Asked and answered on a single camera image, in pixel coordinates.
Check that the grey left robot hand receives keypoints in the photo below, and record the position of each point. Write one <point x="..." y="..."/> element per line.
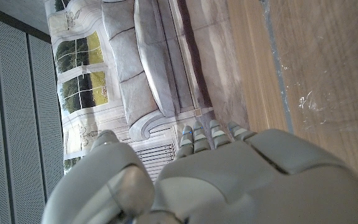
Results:
<point x="228" y="186"/>

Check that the printed sofa backdrop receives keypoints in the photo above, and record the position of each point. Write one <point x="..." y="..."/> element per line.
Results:
<point x="154" y="62"/>

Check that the clear cellophane sheet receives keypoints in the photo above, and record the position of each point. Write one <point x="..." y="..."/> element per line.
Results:
<point x="328" y="93"/>

